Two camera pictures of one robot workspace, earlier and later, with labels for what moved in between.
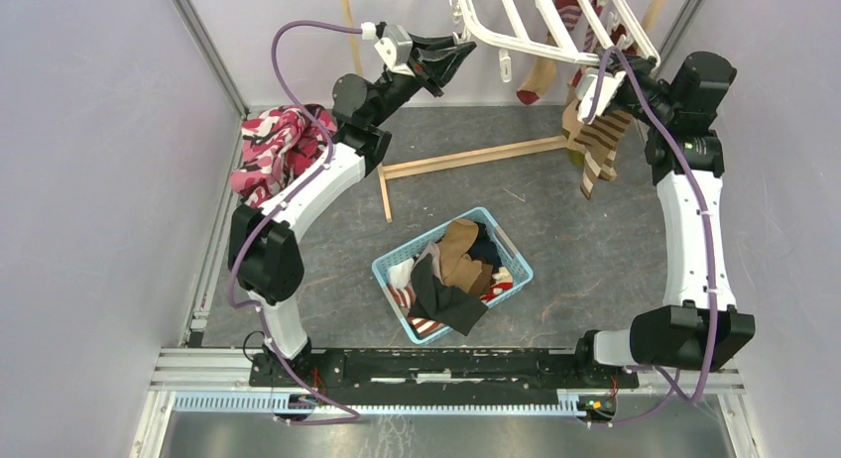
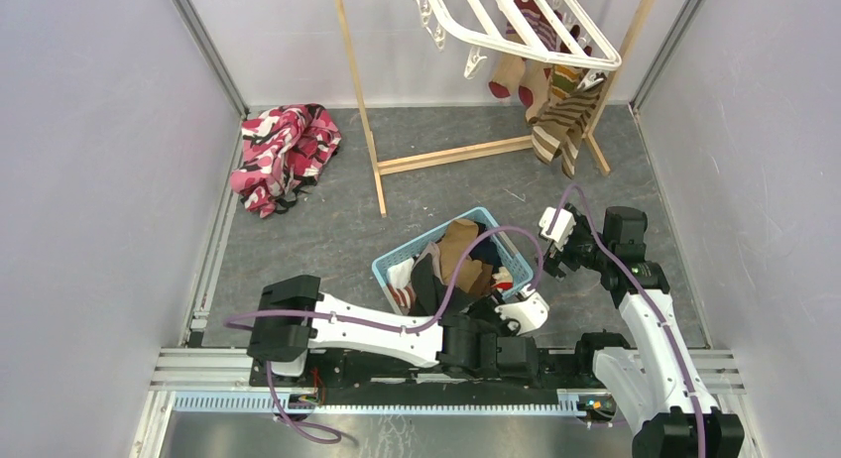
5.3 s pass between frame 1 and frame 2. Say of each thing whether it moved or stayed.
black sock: stayed
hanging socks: stayed
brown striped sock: moved
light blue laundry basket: stayed
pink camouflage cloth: stayed
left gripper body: moved
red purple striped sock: moved
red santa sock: stayed
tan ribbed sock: stayed
